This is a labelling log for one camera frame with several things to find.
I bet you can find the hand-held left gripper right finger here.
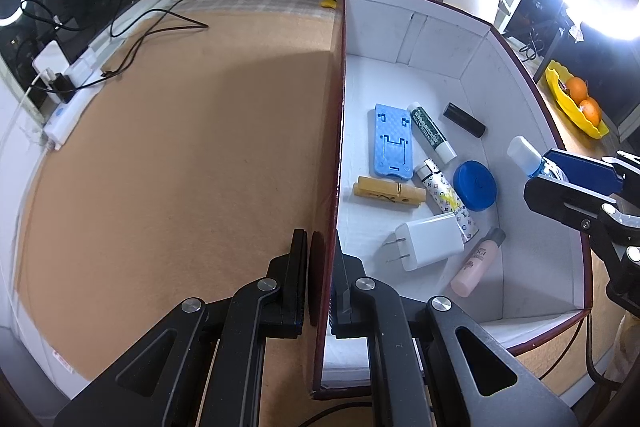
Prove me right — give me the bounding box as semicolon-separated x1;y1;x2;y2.
330;232;581;427

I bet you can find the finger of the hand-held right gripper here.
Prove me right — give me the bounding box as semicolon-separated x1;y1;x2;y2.
542;148;640;198
523;177;618;234

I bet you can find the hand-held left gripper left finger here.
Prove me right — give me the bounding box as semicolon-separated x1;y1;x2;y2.
52;228;308;427

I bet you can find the small clear bottle white cap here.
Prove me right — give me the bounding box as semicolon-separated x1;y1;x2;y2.
506;135;571;182

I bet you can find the blue round tin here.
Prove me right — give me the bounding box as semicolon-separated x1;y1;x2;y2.
452;160;497;212

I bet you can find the white wall charger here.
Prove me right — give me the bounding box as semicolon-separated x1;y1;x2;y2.
382;213;466;273

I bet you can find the pink lotion bottle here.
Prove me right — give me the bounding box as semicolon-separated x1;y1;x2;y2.
450;227;507;298

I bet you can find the wooden clothespin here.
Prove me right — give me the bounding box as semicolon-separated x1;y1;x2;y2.
352;176;427;209

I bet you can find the patterned lighter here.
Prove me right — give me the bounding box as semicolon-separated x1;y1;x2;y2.
414;158;476;244

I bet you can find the black lipstick tube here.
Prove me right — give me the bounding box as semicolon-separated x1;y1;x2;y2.
442;103;487;138

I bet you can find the blue phone stand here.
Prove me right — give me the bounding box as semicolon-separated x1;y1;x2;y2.
370;103;416;180

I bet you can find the green white lip balm tube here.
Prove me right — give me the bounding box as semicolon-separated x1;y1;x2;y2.
406;102;458;164

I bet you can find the white cardboard box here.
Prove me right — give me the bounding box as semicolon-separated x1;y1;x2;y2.
306;0;595;400

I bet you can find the person's right hand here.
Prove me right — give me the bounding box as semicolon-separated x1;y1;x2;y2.
607;314;640;383

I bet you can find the yellow fruit bowl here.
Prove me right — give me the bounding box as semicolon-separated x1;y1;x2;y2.
544;59;611;140

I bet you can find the orange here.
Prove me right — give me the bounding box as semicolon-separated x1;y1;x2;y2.
580;97;603;126
564;77;588;104

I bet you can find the white power strip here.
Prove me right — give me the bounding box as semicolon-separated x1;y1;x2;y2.
42;52;113;151

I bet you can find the black plug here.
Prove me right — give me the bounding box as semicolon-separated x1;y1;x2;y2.
49;74;76;96

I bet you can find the white power adapter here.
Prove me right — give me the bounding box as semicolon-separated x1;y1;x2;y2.
32;42;68;80

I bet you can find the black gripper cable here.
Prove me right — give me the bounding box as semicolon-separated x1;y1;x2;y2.
537;312;621;388

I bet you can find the black ring light stand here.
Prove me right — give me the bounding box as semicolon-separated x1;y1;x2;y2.
532;4;581;82

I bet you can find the black ring light cable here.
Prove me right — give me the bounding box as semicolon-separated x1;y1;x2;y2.
520;27;551;62

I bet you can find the long black cable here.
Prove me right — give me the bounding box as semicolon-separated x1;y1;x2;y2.
100;0;326;80

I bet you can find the thin black cable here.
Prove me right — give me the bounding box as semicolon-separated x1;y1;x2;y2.
15;0;81;52

